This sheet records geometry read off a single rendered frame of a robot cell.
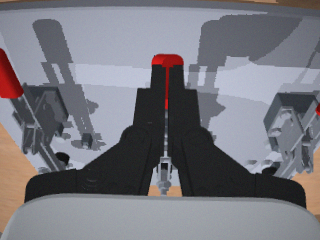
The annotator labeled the grey fixture plate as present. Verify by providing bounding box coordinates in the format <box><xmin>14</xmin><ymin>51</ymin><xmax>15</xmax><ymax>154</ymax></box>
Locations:
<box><xmin>0</xmin><ymin>0</ymin><xmax>320</xmax><ymax>174</ymax></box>

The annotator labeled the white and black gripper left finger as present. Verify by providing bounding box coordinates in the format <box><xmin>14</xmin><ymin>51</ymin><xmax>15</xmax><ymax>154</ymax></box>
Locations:
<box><xmin>24</xmin><ymin>64</ymin><xmax>166</xmax><ymax>203</ymax></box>

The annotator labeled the light grey rectangular block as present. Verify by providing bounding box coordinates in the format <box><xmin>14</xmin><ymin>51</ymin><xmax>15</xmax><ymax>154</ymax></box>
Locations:
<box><xmin>150</xmin><ymin>151</ymin><xmax>180</xmax><ymax>186</ymax></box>

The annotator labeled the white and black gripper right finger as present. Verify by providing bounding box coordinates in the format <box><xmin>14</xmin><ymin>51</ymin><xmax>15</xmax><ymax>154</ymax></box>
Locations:
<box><xmin>167</xmin><ymin>65</ymin><xmax>307</xmax><ymax>209</ymax></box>

